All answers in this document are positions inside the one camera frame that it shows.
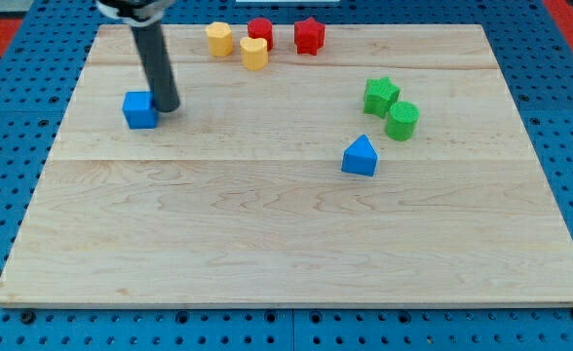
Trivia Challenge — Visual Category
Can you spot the blue triangle block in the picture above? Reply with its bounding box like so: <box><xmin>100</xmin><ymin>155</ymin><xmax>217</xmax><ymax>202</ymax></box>
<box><xmin>341</xmin><ymin>135</ymin><xmax>377</xmax><ymax>176</ymax></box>

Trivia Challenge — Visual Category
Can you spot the wooden board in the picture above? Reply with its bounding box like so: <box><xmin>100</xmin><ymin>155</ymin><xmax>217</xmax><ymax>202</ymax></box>
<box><xmin>0</xmin><ymin>24</ymin><xmax>573</xmax><ymax>309</ymax></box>

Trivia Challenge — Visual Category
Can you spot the green star block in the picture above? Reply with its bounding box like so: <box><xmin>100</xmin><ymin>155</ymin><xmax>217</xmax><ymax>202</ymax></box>
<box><xmin>363</xmin><ymin>76</ymin><xmax>401</xmax><ymax>119</ymax></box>

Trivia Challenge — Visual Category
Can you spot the yellow heart block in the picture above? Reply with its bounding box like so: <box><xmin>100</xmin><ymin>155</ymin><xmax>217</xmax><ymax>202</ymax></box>
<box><xmin>240</xmin><ymin>37</ymin><xmax>268</xmax><ymax>71</ymax></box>

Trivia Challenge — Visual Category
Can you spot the green cylinder block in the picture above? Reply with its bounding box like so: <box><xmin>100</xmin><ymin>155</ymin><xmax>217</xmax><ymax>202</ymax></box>
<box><xmin>384</xmin><ymin>101</ymin><xmax>420</xmax><ymax>141</ymax></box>

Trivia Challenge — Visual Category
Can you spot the red star block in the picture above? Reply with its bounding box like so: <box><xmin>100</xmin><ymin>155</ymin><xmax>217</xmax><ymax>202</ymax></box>
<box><xmin>294</xmin><ymin>17</ymin><xmax>325</xmax><ymax>56</ymax></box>

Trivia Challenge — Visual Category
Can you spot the red cylinder block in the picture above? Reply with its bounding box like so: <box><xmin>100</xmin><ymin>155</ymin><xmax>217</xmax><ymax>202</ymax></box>
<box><xmin>248</xmin><ymin>18</ymin><xmax>273</xmax><ymax>51</ymax></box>

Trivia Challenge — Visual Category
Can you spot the yellow hexagon block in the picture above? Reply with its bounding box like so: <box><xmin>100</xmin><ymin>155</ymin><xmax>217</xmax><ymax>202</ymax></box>
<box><xmin>205</xmin><ymin>21</ymin><xmax>234</xmax><ymax>57</ymax></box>

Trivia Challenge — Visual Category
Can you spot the blue cube block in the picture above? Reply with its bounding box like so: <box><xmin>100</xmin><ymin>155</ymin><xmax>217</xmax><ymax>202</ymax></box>
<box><xmin>122</xmin><ymin>91</ymin><xmax>158</xmax><ymax>130</ymax></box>

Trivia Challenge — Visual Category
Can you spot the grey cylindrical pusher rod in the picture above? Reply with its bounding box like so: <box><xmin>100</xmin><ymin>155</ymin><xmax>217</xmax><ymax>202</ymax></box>
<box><xmin>132</xmin><ymin>20</ymin><xmax>180</xmax><ymax>113</ymax></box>

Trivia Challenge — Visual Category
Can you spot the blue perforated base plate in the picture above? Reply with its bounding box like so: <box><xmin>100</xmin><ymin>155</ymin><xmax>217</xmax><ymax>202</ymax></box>
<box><xmin>0</xmin><ymin>1</ymin><xmax>573</xmax><ymax>350</ymax></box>

